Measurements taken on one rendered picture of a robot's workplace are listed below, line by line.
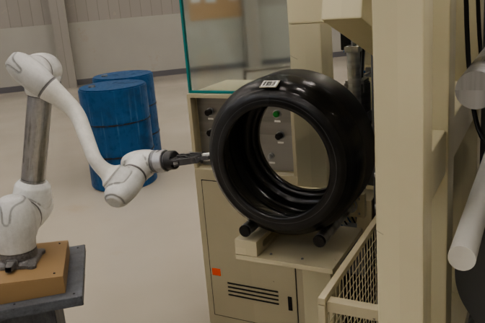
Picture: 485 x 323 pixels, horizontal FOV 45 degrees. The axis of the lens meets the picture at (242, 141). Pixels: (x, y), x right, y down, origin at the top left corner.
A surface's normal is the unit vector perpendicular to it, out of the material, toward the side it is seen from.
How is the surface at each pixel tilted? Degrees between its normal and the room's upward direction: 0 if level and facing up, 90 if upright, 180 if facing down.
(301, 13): 90
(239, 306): 90
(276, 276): 90
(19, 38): 90
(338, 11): 72
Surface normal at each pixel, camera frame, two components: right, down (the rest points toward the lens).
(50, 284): 0.23, 0.23
